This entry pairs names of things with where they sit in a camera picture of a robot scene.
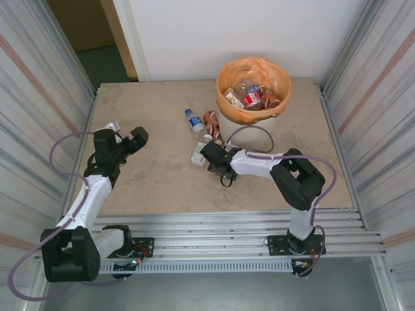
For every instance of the clear bottle green white label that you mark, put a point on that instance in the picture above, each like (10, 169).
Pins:
(197, 157)

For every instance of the blue cap blue label bottle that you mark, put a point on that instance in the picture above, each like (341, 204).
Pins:
(195, 121)

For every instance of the clear bottle orange green label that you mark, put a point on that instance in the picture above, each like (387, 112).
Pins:
(234, 98)

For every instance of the large clear unlabelled bottle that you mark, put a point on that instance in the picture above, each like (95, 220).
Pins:
(243, 85)

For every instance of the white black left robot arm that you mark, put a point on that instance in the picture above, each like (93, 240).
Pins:
(86, 201)

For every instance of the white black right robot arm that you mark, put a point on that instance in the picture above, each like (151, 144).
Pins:
(253, 163)

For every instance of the orange plastic bin liner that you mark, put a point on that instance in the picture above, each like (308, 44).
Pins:
(227, 77)

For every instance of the brown wooden door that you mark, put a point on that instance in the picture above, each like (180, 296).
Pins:
(81, 22)

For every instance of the aluminium rail frame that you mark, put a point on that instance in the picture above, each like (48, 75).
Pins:
(210, 226)

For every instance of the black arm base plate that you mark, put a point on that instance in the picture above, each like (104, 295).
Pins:
(275, 246)
(146, 241)

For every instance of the white door frame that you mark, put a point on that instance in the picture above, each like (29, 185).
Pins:
(129, 32)

